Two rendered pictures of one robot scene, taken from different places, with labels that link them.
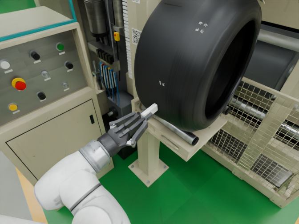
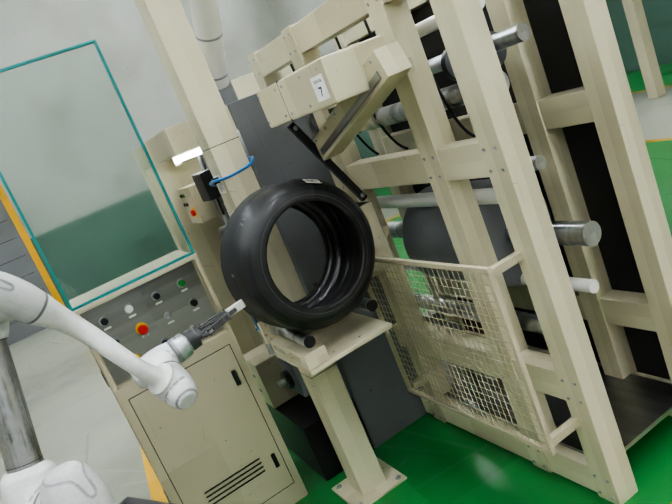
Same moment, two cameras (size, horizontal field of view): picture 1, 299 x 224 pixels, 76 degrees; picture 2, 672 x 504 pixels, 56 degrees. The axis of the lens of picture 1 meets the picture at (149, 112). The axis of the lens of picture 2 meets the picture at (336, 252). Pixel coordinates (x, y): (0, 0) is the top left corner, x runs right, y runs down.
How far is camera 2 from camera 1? 1.84 m
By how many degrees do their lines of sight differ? 36
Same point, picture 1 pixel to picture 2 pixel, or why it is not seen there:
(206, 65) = (250, 247)
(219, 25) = (254, 216)
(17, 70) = (140, 313)
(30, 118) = not seen: hidden behind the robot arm
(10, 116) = not seen: hidden behind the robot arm
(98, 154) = (178, 340)
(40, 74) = (163, 317)
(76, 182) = (157, 357)
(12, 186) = not seen: outside the picture
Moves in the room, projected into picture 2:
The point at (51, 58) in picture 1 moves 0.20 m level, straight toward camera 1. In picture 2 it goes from (173, 297) to (172, 308)
